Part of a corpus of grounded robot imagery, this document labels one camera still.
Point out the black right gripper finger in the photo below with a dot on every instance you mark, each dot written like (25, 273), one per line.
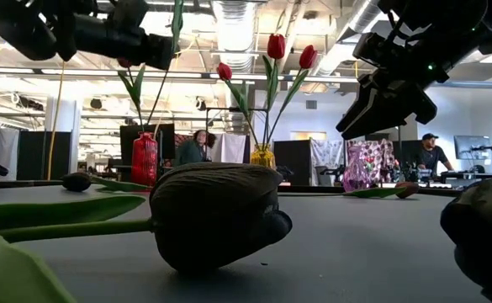
(414, 110)
(376, 99)

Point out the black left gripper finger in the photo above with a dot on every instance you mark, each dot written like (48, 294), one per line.
(161, 52)

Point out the dark red artificial tulip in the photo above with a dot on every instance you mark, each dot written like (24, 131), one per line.
(407, 189)
(134, 90)

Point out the black artificial tulip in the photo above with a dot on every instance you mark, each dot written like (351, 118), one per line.
(481, 235)
(76, 182)
(216, 219)

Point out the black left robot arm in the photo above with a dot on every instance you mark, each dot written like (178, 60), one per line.
(18, 29)

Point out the monitor on arm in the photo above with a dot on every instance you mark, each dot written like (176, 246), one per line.
(472, 147)

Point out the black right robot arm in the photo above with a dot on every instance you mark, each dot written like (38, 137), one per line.
(460, 21)

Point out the purple glass vase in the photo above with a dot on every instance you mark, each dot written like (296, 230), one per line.
(356, 174)

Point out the red glass vase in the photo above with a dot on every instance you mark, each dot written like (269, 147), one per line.
(144, 155)

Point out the yellow glass vase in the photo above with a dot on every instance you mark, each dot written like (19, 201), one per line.
(263, 159)

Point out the ceiling light bar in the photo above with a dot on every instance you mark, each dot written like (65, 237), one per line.
(195, 75)

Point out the person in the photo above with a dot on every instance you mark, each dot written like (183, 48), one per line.
(430, 155)
(191, 151)

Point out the purple patterned cloth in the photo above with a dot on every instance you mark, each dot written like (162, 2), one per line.
(376, 153)

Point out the white patterned cloth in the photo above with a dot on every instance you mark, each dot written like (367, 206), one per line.
(325, 153)

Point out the black office chair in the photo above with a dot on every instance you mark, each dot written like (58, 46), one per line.
(323, 176)

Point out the black monitor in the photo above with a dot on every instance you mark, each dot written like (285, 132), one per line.
(125, 143)

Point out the black partition panel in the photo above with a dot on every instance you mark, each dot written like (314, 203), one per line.
(294, 162)
(43, 155)

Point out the white hanging cloth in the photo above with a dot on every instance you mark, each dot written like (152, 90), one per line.
(233, 147)

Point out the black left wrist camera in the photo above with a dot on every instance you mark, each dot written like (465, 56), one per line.
(130, 14)

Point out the silver ventilation duct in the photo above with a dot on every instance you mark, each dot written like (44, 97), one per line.
(338, 50)
(235, 25)

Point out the black metal frame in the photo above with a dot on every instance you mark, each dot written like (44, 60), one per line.
(237, 109)

